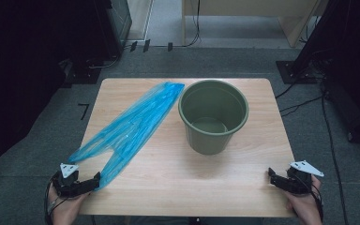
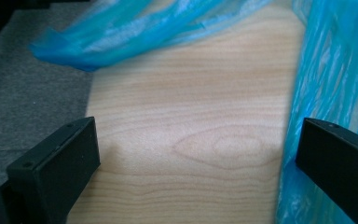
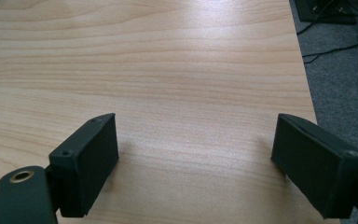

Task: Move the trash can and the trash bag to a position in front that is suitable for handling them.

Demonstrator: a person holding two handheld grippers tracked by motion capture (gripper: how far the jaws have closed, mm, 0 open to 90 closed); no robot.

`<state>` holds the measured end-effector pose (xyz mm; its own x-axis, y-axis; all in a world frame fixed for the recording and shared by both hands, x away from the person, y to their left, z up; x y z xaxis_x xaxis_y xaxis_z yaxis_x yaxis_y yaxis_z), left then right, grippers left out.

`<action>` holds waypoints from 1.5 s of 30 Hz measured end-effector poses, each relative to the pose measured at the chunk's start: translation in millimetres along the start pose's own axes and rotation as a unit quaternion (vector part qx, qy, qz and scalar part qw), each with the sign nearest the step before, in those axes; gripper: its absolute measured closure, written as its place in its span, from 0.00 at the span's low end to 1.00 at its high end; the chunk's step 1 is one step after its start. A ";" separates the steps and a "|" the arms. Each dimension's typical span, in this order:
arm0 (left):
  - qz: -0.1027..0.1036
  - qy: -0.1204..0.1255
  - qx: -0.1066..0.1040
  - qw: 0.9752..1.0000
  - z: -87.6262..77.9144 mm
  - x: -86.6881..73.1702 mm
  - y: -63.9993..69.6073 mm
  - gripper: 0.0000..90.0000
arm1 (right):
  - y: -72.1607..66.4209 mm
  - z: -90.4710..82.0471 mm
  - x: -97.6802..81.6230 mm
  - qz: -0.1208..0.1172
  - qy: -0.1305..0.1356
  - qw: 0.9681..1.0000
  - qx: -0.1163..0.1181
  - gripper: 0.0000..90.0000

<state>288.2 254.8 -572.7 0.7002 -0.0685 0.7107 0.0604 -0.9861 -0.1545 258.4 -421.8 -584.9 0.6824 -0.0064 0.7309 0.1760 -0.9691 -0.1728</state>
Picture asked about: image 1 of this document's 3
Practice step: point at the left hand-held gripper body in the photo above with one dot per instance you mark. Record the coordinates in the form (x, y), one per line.
(65, 184)

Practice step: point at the black tape strip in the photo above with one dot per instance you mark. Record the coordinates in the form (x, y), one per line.
(146, 45)
(170, 47)
(133, 46)

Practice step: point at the black stand base plate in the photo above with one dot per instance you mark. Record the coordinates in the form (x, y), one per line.
(84, 75)
(293, 73)

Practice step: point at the person's right hand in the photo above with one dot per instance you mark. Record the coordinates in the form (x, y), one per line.
(306, 209)

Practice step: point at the dark glass panel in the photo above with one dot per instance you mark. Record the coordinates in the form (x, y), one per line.
(120, 18)

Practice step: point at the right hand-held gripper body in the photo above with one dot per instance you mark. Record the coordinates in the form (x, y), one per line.
(300, 182)

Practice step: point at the person's blue-grey printed shirt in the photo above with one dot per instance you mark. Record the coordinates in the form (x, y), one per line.
(156, 221)

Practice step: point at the white board panel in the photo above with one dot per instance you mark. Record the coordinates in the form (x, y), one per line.
(139, 18)

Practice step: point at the black tape corner mark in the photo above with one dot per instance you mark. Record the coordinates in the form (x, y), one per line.
(84, 111)

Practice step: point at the light wooden desk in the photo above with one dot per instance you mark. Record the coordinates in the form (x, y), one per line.
(247, 7)

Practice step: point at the person's left hand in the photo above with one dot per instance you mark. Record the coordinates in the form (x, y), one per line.
(64, 209)

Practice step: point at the blue plastic trash bag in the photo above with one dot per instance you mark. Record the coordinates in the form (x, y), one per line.
(131, 128)

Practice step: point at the green plastic trash bin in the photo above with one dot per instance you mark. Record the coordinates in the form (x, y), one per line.
(206, 143)

